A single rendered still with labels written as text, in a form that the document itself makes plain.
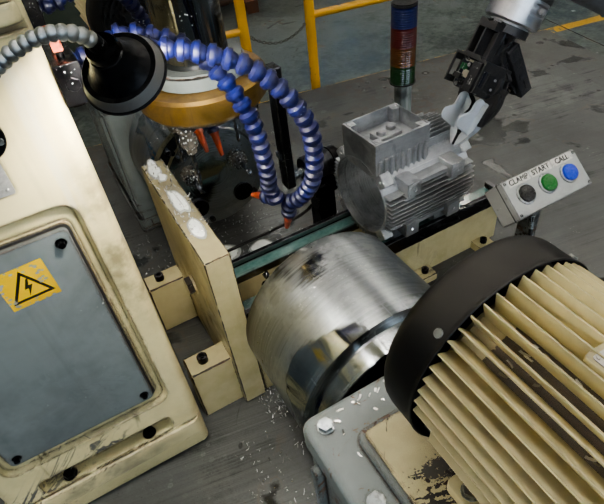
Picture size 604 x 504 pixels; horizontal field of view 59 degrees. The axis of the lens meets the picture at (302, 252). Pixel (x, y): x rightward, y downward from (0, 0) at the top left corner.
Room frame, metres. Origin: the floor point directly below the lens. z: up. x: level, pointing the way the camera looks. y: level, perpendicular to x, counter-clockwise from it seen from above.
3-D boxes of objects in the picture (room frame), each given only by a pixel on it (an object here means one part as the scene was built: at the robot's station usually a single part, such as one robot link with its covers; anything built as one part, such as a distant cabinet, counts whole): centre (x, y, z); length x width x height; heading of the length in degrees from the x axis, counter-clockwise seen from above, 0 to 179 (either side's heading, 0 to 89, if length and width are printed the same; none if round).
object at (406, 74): (1.22, -0.30, 1.05); 0.06 x 0.06 x 0.04
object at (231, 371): (0.66, 0.21, 0.97); 0.30 x 0.11 x 0.34; 24
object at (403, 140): (0.84, -0.18, 1.11); 0.12 x 0.11 x 0.07; 116
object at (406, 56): (1.22, -0.30, 1.10); 0.06 x 0.06 x 0.04
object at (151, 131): (1.03, 0.20, 1.04); 0.41 x 0.25 x 0.25; 24
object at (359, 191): (0.85, -0.21, 1.01); 0.20 x 0.19 x 0.19; 116
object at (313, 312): (0.40, -0.08, 1.04); 0.37 x 0.25 x 0.25; 24
